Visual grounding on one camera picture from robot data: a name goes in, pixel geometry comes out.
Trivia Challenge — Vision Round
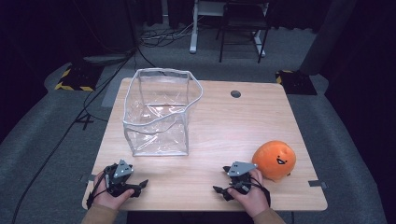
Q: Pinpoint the black right wrist strap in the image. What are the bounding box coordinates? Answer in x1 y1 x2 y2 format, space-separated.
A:
250 181 272 208

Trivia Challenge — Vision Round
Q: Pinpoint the black left wrist strap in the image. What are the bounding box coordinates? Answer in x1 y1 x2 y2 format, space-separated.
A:
86 174 108 210

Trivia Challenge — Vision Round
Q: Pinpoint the bundle of floor cables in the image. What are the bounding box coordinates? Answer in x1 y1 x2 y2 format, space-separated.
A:
138 18 200 49

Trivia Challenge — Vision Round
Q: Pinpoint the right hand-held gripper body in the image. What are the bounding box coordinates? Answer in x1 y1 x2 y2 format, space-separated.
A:
227 161 259 194

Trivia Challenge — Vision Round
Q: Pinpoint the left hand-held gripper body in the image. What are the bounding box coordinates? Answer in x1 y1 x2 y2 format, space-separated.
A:
104 159 136 198

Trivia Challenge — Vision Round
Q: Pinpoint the black wrist strap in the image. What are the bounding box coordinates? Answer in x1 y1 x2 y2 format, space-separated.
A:
250 181 272 208
86 174 108 210

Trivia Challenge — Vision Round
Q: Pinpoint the white desk frame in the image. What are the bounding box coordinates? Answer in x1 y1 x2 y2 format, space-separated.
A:
189 0 267 58

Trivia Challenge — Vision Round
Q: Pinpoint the person's right hand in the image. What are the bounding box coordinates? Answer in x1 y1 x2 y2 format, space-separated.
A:
228 169 271 218

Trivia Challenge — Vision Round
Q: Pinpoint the black chair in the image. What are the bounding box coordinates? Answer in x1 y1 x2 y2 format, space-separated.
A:
216 0 271 64

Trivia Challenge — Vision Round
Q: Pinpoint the long black floor cable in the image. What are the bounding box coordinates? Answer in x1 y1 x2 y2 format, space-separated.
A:
10 46 139 224

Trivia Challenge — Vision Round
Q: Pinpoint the orange plush toy with face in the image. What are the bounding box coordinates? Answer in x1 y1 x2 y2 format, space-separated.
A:
251 140 297 183

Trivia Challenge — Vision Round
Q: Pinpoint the grey curtain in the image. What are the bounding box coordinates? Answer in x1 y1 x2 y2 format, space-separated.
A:
299 0 358 77

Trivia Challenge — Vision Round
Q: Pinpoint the person's left hand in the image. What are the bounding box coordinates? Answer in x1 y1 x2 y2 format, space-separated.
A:
92 171 135 211

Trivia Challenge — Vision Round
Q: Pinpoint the black yellow striped stand base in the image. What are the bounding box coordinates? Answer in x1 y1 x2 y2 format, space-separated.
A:
54 63 105 92
275 69 318 96

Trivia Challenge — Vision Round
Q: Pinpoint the clear plastic storage bag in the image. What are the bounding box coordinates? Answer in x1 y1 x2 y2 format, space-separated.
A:
122 67 205 158

